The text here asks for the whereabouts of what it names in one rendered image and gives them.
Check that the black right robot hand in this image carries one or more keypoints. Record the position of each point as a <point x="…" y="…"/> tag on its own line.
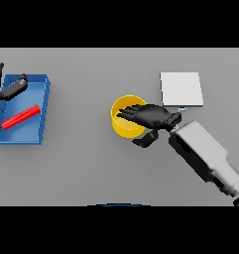
<point x="154" y="115"/>

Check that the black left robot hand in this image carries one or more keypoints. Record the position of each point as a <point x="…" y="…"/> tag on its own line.
<point x="12" y="89"/>

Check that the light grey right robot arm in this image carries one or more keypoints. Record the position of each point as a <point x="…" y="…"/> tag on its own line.
<point x="203" y="155"/>

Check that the red beaker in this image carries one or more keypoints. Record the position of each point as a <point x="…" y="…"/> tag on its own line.
<point x="21" y="116"/>

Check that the yellow bowl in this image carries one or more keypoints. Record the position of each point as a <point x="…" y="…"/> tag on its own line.
<point x="124" y="127"/>

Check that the pale square measuring scale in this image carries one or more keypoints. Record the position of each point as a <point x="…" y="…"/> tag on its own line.
<point x="181" y="88"/>

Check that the blue tray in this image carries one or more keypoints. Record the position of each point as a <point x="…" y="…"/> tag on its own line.
<point x="23" y="129"/>

